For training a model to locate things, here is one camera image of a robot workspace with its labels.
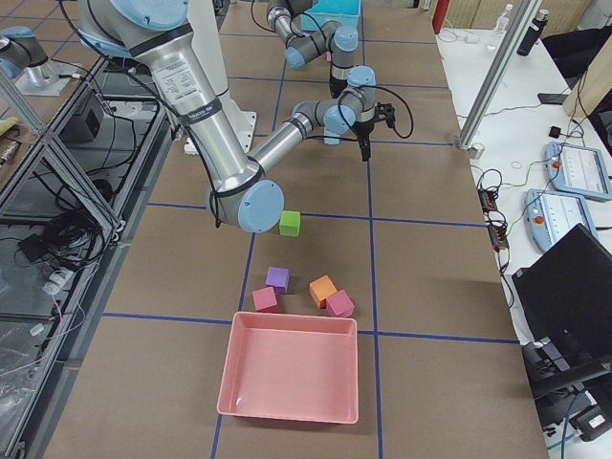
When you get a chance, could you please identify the light blue block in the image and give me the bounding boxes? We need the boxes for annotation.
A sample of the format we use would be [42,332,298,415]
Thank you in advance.
[323,127,341,145]

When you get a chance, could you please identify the aluminium frame post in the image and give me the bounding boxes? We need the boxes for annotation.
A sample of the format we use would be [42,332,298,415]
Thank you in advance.
[456,0,541,160]

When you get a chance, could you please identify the magenta foam block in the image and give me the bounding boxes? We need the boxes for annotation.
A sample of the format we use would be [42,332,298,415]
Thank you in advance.
[325,290,355,317]

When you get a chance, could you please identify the red plastic bin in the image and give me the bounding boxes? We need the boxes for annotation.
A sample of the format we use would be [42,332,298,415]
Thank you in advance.
[217,312,360,425]

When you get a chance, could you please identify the purple foam block near red bin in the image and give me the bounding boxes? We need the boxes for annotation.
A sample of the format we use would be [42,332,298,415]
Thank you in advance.
[265,267,291,295]

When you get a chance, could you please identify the black laptop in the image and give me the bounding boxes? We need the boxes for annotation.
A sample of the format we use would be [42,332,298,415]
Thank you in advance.
[511,222,612,355]

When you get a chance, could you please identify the black smartphone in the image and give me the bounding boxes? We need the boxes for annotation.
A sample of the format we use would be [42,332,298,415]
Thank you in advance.
[536,93,567,105]

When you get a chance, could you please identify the teach pendant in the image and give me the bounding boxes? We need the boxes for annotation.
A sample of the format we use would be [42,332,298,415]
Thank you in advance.
[544,142,611,202]
[526,188,598,252]

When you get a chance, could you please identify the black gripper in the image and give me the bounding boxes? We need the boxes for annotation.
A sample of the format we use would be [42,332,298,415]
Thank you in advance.
[329,76,347,98]
[352,102,396,162]

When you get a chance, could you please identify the teach pendant far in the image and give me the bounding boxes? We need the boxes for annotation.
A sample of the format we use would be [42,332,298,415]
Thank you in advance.
[544,142,611,202]

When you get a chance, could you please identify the green foam block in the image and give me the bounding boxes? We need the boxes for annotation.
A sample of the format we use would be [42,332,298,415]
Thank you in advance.
[279,210,301,237]

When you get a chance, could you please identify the dark pink foam block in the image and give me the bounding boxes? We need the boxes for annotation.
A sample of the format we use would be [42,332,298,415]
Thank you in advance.
[251,287,280,314]

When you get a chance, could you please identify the black water bottle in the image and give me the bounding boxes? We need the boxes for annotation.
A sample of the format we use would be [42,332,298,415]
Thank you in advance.
[516,9,550,56]

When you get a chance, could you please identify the cyan plastic bin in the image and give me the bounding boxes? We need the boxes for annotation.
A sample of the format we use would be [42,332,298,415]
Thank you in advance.
[300,0,361,31]

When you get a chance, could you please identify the white pillar with base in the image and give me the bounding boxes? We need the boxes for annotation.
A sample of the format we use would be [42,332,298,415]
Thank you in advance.
[187,0,257,153]

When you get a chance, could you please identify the orange foam block near red bin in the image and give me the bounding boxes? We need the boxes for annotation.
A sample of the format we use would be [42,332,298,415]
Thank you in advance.
[309,275,338,309]

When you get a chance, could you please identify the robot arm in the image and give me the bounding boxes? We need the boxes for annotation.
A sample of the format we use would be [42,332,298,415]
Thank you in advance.
[267,1,359,98]
[78,1,395,232]

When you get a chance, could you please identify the teach pendant near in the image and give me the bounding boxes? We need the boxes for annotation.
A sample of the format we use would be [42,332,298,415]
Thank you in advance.
[526,188,598,252]

